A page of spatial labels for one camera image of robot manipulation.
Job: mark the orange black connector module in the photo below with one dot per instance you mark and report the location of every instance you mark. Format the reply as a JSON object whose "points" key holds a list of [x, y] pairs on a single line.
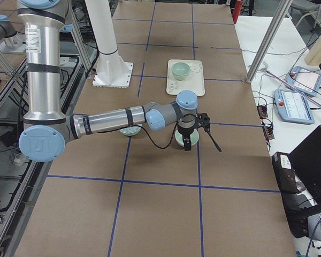
{"points": [[262, 111]]}

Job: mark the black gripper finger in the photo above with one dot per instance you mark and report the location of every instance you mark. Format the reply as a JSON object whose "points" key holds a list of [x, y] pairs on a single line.
{"points": [[187, 143]]}

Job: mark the aluminium frame post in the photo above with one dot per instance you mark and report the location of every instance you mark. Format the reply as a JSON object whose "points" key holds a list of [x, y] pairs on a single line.
{"points": [[268, 38]]}

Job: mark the cream bear serving tray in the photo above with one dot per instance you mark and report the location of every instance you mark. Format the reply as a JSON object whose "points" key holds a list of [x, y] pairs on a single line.
{"points": [[194, 81]]}

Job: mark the red cylinder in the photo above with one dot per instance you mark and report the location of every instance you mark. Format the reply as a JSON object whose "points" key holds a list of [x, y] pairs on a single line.
{"points": [[237, 10]]}

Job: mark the far blue teach pendant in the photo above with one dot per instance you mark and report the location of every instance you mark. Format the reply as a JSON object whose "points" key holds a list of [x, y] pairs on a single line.
{"points": [[305, 80]]}

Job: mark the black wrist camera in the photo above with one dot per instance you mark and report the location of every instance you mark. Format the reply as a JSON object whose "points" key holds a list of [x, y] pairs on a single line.
{"points": [[204, 122]]}

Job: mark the green bowl with ice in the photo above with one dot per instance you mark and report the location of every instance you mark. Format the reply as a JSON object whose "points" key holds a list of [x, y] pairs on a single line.
{"points": [[130, 131]]}

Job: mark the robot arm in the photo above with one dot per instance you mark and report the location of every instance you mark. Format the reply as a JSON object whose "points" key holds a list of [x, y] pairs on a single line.
{"points": [[47, 130]]}

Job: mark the black box device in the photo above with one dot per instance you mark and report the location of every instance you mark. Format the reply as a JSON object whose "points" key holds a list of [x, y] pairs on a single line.
{"points": [[302, 215]]}

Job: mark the blue teach pendant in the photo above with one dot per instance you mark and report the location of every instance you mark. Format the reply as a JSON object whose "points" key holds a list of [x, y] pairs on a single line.
{"points": [[293, 107], [305, 80]]}

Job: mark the black laptop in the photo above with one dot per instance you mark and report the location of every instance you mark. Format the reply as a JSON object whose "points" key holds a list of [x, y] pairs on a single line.
{"points": [[306, 162]]}

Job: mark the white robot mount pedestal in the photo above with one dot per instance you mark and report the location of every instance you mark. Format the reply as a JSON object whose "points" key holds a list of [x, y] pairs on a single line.
{"points": [[111, 69]]}

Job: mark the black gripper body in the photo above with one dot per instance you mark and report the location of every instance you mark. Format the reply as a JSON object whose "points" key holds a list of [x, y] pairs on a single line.
{"points": [[185, 132]]}

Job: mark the green bowl on tray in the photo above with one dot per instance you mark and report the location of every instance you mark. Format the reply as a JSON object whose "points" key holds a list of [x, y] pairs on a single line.
{"points": [[180, 77]]}

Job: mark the near blue teach pendant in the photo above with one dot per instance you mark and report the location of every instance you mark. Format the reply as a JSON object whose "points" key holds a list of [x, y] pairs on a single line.
{"points": [[293, 107]]}

